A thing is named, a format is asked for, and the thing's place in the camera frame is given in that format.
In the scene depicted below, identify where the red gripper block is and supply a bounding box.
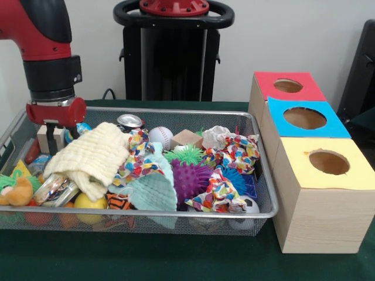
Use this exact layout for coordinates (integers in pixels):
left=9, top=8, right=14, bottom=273
left=26, top=97, right=87, bottom=156

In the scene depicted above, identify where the cream yellow cloth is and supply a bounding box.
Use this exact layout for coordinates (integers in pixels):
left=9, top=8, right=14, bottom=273
left=43, top=122, right=132, bottom=202

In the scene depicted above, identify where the red black drink can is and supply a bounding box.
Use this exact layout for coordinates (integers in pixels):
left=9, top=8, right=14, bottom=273
left=116, top=114, right=145, bottom=132

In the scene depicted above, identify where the colourful patterned cloth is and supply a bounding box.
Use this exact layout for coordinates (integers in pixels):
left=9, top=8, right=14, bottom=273
left=111, top=130, right=160, bottom=187
left=202, top=126, right=260, bottom=173
left=186, top=169, right=250, bottom=213

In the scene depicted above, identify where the green spiky ball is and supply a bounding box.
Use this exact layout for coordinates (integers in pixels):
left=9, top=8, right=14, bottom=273
left=166, top=145, right=206, bottom=166

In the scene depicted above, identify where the shallow clear mesh bin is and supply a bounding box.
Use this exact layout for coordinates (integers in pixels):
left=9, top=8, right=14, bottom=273
left=0, top=104, right=279, bottom=238

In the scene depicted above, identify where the wooden three-hole box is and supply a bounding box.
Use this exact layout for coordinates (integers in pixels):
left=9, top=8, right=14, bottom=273
left=247, top=71, right=375, bottom=254

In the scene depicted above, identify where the crushed silver drink can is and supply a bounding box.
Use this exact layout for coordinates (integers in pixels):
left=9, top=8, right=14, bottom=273
left=34, top=174, right=80, bottom=207

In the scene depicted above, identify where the brown plush bear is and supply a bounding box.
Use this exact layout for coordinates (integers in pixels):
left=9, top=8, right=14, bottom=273
left=0, top=176, right=33, bottom=207

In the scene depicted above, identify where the yellow ball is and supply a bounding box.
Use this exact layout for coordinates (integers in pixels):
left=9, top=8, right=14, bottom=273
left=74, top=192, right=107, bottom=225

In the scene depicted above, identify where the white baseball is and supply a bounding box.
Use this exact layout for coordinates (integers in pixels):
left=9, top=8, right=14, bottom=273
left=149, top=127, right=174, bottom=150

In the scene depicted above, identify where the mint green cloth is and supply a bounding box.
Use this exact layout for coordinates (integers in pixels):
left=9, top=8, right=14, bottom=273
left=111, top=143, right=178, bottom=213

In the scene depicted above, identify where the purple spiky ball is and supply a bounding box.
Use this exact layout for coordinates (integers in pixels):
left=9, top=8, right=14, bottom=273
left=171, top=159, right=213, bottom=204

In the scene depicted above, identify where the dark green table cloth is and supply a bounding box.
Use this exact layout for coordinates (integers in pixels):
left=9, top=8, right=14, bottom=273
left=0, top=98, right=375, bottom=281

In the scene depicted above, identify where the blue spiky ball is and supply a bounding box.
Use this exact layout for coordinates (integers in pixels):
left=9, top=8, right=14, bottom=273
left=221, top=166, right=250, bottom=196

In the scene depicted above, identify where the small soccer ball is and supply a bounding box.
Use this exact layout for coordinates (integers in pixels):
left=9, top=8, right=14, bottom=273
left=229, top=198, right=260, bottom=232

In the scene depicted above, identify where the black chair back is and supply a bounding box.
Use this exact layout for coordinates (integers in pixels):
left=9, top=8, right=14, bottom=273
left=337, top=19, right=375, bottom=138

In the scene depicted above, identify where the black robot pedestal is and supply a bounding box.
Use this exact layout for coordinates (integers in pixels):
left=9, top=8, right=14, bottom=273
left=113, top=0, right=235, bottom=101

